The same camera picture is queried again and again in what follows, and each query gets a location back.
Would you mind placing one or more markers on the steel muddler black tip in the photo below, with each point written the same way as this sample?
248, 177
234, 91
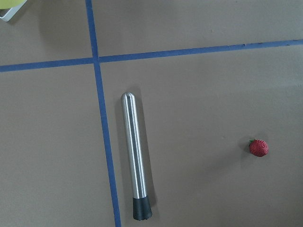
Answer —
141, 204

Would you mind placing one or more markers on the red strawberry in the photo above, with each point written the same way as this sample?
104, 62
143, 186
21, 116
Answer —
258, 148

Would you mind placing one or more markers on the yellow plastic cup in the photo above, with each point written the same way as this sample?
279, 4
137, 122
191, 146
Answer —
7, 4

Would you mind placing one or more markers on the white cup rack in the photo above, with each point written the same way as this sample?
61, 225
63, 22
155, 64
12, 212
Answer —
7, 14

